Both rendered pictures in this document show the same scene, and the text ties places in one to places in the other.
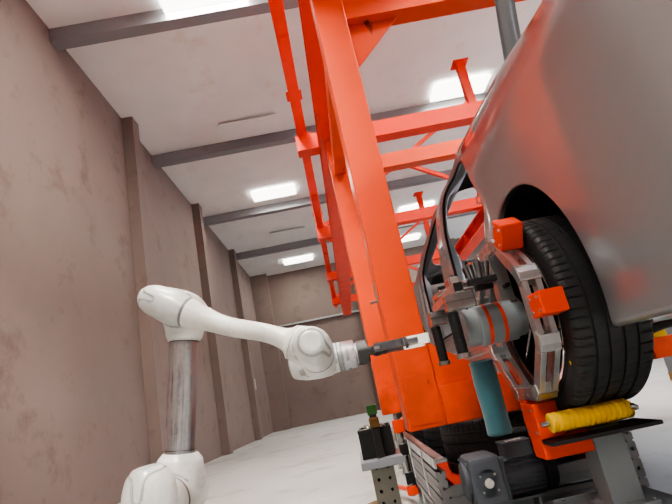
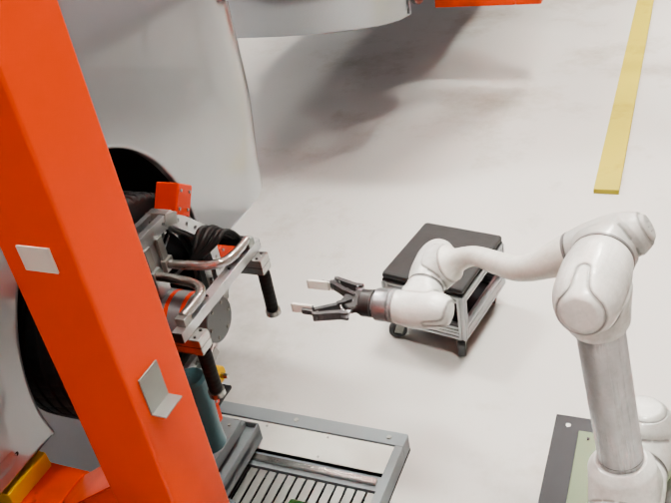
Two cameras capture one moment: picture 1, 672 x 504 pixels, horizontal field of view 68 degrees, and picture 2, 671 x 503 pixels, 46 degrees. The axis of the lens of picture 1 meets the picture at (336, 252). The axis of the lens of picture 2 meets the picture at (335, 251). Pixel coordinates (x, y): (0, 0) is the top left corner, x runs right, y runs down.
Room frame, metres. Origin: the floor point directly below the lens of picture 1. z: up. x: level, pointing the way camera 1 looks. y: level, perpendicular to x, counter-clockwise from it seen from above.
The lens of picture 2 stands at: (3.12, 0.76, 2.12)
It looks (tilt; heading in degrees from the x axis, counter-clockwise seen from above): 33 degrees down; 209
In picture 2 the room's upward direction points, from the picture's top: 10 degrees counter-clockwise
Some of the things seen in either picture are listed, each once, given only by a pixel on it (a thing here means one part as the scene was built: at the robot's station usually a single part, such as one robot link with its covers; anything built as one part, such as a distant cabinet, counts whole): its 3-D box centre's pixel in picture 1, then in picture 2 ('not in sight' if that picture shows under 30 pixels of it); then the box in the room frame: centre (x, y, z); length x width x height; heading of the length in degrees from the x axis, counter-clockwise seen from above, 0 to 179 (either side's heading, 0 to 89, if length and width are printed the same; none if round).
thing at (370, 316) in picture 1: (358, 268); not in sight; (4.20, -0.16, 1.75); 0.19 x 0.19 x 2.45; 1
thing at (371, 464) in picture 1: (379, 457); not in sight; (2.33, -0.01, 0.44); 0.43 x 0.17 x 0.03; 1
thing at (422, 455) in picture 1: (413, 453); not in sight; (3.52, -0.23, 0.28); 2.47 x 0.09 x 0.22; 1
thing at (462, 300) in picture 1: (458, 300); (252, 261); (1.59, -0.35, 0.93); 0.09 x 0.05 x 0.05; 91
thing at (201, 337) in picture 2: (440, 317); (190, 339); (1.93, -0.34, 0.93); 0.09 x 0.05 x 0.05; 91
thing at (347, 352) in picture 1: (347, 355); (384, 304); (1.58, 0.03, 0.83); 0.09 x 0.06 x 0.09; 1
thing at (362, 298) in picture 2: (370, 350); (358, 301); (1.58, -0.04, 0.83); 0.09 x 0.08 x 0.07; 91
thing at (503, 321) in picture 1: (492, 323); (187, 315); (1.76, -0.48, 0.85); 0.21 x 0.14 x 0.14; 91
